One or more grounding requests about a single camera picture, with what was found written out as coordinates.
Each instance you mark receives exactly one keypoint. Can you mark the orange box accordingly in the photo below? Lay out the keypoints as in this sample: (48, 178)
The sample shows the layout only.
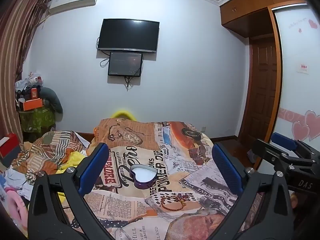
(31, 104)

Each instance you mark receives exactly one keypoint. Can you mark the pink heart stickers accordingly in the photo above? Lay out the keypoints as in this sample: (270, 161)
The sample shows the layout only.
(308, 126)

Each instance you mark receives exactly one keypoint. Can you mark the wooden overhead cabinet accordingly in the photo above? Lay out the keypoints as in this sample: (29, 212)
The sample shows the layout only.
(250, 7)

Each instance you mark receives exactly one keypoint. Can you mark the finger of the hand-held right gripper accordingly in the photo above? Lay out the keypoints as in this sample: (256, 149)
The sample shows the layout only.
(283, 140)
(272, 156)

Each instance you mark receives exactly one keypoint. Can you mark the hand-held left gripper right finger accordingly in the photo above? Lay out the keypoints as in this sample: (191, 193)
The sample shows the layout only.
(225, 170)

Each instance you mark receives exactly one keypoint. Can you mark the grey cloth on floor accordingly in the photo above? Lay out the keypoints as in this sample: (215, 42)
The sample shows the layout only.
(252, 158)

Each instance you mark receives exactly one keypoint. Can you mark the red box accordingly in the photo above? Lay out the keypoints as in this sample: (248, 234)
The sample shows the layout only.
(8, 146)

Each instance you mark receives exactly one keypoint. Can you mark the white air conditioner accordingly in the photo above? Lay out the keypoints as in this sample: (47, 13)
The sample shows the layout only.
(72, 1)

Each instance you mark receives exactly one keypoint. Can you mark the white sliding wardrobe door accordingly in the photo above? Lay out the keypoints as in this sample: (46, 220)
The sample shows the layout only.
(297, 92)

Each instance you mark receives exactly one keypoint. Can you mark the green patterned cloth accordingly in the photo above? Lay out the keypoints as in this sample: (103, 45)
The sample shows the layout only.
(37, 120)

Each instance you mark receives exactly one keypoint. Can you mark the small black wall monitor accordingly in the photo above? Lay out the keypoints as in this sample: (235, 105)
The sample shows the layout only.
(125, 63)

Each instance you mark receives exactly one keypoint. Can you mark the brown striped curtain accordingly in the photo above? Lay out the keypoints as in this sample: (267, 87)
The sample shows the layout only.
(15, 55)

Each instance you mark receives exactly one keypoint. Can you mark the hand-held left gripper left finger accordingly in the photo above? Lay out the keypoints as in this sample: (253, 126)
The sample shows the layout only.
(93, 170)

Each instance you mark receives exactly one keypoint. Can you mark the black wall television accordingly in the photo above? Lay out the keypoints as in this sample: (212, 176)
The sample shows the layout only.
(128, 35)

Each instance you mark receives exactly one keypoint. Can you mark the small red white sticker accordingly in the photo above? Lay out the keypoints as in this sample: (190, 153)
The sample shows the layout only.
(303, 68)

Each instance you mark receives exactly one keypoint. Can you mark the brown wooden door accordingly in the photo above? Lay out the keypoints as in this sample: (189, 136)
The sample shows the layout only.
(262, 87)

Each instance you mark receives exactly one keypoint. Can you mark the pink plush item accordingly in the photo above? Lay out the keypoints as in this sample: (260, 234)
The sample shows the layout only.
(16, 205)

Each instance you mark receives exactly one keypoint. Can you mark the purple heart-shaped tin box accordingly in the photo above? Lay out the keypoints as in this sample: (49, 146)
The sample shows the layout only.
(143, 173)

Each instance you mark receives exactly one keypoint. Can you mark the dark green jacket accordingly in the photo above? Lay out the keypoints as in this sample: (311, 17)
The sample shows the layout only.
(52, 100)

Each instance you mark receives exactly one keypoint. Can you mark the striped patchwork quilt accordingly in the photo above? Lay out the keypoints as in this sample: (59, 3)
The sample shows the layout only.
(47, 150)

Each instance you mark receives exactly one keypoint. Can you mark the newspaper print blanket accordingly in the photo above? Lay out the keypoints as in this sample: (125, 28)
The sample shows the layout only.
(140, 155)

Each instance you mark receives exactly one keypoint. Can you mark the pile of clutter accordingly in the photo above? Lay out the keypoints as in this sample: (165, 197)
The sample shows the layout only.
(27, 85)

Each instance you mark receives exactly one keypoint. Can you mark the yellow cloth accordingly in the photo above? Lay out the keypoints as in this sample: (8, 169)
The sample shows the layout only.
(72, 161)

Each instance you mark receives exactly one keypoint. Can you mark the yellow plastic chair back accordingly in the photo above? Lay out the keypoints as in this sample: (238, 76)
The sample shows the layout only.
(122, 112)

